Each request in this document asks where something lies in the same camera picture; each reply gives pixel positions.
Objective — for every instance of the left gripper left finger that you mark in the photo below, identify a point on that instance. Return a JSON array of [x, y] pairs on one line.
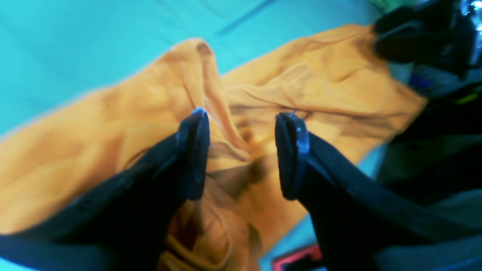
[[121, 224]]

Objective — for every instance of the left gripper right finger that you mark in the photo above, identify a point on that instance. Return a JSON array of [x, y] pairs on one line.
[[362, 225]]

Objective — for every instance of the orange T-shirt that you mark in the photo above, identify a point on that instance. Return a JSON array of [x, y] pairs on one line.
[[332, 80]]

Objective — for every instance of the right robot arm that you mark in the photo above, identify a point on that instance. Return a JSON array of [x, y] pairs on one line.
[[437, 159]]

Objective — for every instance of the green table cloth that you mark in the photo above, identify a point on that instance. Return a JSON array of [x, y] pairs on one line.
[[88, 87]]

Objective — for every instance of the green garment pile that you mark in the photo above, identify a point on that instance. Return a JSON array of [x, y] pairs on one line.
[[387, 6]]

